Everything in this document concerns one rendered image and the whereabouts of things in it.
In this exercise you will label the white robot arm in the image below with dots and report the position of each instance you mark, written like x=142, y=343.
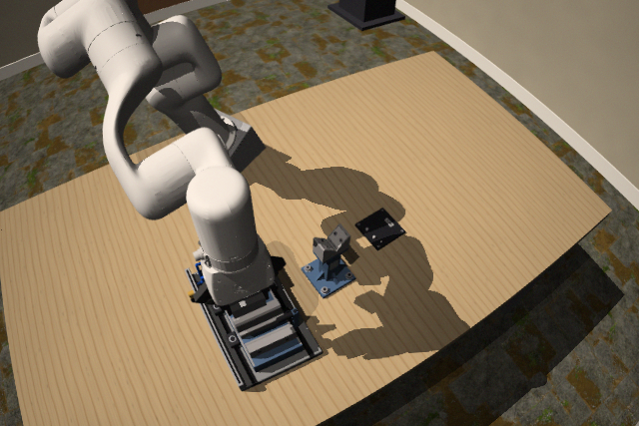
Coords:
x=196, y=169

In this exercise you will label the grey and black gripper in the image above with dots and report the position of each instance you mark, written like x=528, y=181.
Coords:
x=228, y=287

